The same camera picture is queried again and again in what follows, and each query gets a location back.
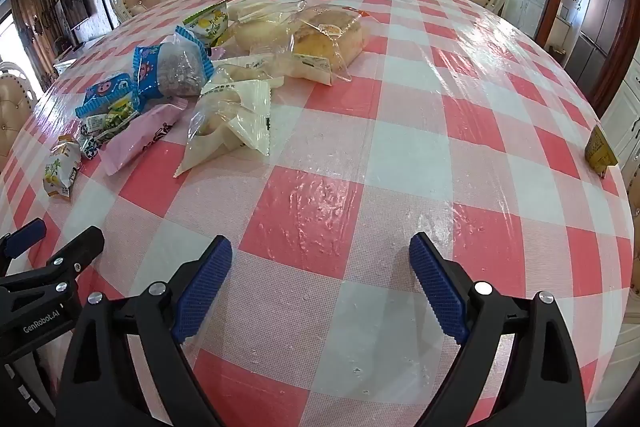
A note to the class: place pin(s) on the red white checked tablecloth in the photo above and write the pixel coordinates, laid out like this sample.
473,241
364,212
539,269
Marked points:
400,107

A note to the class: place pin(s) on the small blue snack packet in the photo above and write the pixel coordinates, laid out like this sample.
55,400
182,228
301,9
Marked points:
107,92

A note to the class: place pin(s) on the blue packet with grey contents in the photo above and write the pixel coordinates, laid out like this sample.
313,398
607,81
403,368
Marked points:
175,67

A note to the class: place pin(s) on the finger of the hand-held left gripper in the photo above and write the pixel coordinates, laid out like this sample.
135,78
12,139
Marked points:
82,252
25,239

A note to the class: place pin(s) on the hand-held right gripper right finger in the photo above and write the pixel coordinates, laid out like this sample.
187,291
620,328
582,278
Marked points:
435,282

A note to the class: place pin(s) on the flat cream snack packet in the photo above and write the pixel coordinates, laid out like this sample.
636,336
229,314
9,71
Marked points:
250,69

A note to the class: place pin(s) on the large cream snack packet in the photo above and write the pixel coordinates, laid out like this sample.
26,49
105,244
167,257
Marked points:
225,127

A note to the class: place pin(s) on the brown curtain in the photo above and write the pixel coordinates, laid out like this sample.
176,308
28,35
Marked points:
30,17

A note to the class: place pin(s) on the dark checkered candy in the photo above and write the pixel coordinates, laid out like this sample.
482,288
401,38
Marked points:
90,147

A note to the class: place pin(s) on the black flat television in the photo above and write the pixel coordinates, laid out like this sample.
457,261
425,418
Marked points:
75,2

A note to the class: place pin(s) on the white television cabinet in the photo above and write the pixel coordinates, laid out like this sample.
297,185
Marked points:
67,57

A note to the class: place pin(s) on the dark refrigerator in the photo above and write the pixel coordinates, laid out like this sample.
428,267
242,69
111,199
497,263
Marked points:
595,22

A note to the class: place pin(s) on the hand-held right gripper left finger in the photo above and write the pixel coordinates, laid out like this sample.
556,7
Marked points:
207,282

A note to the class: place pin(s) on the pink snack packet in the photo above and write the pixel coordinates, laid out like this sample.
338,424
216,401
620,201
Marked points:
140,137

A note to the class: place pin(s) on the yellow snack packet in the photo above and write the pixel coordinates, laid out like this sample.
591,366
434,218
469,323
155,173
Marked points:
600,152

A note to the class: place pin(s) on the lemon print snack packet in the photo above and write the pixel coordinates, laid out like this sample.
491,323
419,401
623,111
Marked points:
207,23
61,167

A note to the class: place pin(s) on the bun in clear bag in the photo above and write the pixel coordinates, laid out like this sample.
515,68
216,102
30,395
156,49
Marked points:
255,32

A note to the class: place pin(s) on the bread loaf in clear bag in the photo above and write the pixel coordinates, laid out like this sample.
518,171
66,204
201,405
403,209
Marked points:
325,39

